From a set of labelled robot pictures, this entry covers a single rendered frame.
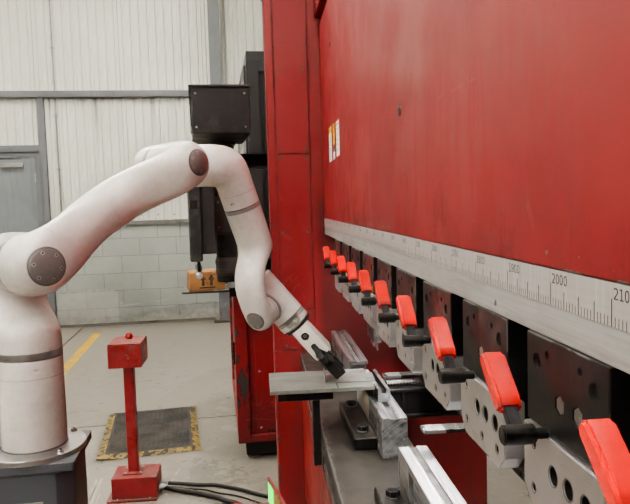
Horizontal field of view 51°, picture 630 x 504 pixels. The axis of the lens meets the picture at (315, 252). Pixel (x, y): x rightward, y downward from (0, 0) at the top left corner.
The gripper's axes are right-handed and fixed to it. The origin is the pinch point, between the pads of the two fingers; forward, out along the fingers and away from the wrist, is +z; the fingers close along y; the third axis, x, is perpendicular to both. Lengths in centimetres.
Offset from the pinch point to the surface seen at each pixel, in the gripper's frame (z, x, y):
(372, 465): 15.6, 5.3, -27.9
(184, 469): 30, 124, 189
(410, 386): 32, -9, 45
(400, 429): 14.9, -4.4, -24.5
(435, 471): 14, -7, -55
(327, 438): 9.7, 12.3, -10.0
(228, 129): -79, -20, 99
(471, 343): -13, -25, -93
